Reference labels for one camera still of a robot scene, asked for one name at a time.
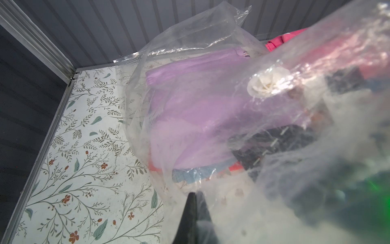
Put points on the white round bag valve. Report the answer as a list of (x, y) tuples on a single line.
[(270, 82)]

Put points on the clear plastic vacuum bag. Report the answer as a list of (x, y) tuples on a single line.
[(228, 193)]

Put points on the folded red cloth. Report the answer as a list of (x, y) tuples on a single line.
[(202, 161)]

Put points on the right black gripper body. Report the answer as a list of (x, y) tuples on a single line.
[(330, 178)]

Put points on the folded blue grey cloth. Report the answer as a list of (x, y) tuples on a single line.
[(193, 175)]

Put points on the folded purple cloth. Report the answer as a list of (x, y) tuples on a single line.
[(198, 106)]

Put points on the pink cloth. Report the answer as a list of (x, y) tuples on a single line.
[(283, 38)]

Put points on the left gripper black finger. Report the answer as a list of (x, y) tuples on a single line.
[(196, 226)]

